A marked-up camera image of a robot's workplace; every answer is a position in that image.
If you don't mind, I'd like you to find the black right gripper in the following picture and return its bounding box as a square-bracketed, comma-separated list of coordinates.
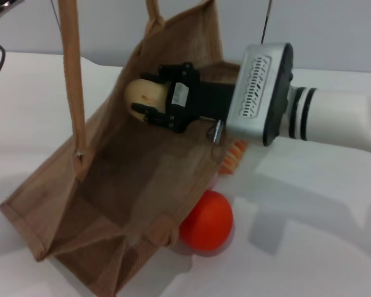
[130, 61, 236, 134]

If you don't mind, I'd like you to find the brown jute handbag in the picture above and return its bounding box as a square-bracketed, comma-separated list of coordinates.
[0, 0, 245, 297]

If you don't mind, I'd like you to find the orange striped bread roll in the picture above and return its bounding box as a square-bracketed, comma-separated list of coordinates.
[219, 139, 247, 176]

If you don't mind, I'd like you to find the red pomegranate toy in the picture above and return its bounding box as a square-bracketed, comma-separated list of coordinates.
[179, 189, 235, 257]

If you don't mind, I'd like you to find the silver cable connector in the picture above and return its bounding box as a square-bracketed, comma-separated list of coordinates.
[208, 119, 226, 145]

